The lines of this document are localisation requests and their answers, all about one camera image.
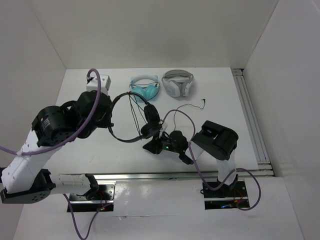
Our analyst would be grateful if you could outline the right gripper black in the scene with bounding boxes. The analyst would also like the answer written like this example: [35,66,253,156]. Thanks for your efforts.
[142,130,182,154]

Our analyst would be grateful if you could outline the black headphones with cable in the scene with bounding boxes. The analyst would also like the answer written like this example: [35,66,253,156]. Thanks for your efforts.
[107,91,207,144]

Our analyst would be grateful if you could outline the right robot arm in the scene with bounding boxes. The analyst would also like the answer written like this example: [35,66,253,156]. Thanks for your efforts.
[142,120,239,196]

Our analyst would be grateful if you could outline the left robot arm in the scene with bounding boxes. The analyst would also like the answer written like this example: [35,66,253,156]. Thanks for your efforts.
[0,90,100,204]

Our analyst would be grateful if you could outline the teal headphones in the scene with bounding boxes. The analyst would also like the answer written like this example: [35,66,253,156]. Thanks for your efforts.
[129,74,161,101]

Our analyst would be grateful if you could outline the grey white headphones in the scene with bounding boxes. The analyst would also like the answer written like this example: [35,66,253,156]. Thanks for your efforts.
[161,69,194,98]

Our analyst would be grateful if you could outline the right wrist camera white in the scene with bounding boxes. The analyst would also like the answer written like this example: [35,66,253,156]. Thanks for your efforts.
[159,121,168,137]

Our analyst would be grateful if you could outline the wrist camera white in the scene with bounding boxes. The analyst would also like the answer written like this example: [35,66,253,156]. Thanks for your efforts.
[85,73,112,97]
[159,121,168,137]

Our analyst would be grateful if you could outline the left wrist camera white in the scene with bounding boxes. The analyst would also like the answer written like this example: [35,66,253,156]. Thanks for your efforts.
[85,73,112,97]

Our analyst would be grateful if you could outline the aluminium rail front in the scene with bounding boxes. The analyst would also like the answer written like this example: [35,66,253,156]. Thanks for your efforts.
[94,165,275,181]

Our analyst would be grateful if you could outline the aluminium rail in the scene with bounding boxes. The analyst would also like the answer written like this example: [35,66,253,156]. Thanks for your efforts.
[231,68,275,176]
[94,165,275,181]

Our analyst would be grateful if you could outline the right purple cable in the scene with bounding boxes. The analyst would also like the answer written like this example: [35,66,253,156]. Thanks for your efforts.
[163,109,263,212]

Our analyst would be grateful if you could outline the purple cable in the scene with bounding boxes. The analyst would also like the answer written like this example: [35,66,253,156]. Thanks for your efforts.
[163,109,263,212]
[0,68,118,240]

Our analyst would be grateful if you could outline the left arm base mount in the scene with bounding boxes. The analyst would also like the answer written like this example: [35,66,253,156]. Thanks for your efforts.
[68,180,116,213]

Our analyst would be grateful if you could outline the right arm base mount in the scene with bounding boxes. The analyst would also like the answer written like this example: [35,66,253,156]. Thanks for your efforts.
[200,181,250,210]

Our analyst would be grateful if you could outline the aluminium rail right side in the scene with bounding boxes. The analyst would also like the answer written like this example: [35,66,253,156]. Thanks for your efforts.
[231,68,275,176]

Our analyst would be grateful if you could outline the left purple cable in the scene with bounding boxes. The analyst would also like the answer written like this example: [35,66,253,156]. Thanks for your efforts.
[0,68,118,240]

